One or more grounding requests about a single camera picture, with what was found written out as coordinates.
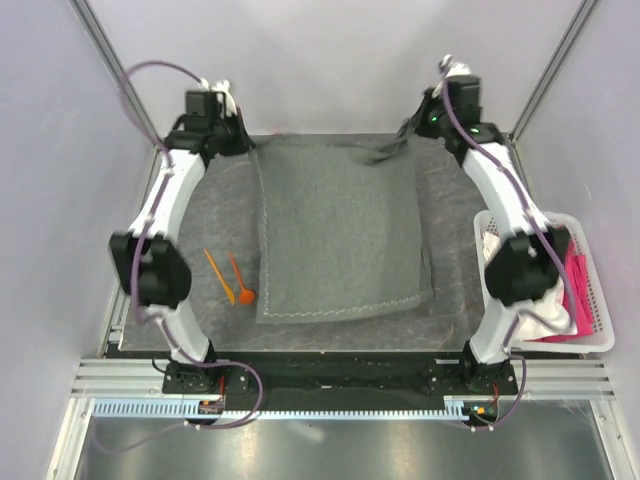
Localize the grey cloth napkin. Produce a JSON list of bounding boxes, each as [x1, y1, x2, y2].
[[255, 136, 432, 324]]

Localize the orange plastic knife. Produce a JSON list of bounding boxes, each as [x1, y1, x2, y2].
[[204, 248, 236, 305]]

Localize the orange plastic spoon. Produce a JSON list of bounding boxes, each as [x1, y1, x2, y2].
[[228, 251, 256, 305]]

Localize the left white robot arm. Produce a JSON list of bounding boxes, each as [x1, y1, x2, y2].
[[109, 80, 253, 393]]

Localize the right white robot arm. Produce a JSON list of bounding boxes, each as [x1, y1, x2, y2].
[[408, 74, 576, 394]]

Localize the white cloth in basket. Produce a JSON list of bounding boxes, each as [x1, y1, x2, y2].
[[481, 231, 577, 341]]

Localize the pink cloth in basket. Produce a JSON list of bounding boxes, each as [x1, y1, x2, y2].
[[541, 242, 594, 343]]

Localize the white plastic basket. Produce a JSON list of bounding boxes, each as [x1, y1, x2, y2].
[[473, 210, 615, 354]]

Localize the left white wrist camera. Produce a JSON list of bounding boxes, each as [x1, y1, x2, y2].
[[199, 78, 238, 118]]

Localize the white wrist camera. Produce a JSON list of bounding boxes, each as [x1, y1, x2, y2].
[[199, 78, 238, 118], [438, 54, 472, 78]]

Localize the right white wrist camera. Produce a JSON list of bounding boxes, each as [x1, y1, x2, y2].
[[438, 54, 472, 78]]

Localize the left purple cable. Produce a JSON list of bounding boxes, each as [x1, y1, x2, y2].
[[89, 60, 266, 454]]

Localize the left aluminium frame post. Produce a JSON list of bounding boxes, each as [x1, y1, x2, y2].
[[67, 0, 166, 146]]

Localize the aluminium frame post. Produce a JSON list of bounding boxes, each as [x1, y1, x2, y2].
[[509, 0, 600, 145], [67, 0, 166, 146]]

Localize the right aluminium frame post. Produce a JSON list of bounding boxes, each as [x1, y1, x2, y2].
[[509, 0, 600, 145]]

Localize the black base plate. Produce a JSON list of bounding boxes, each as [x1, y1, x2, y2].
[[162, 351, 518, 397]]

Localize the slotted cable duct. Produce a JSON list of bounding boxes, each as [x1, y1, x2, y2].
[[92, 398, 479, 421]]

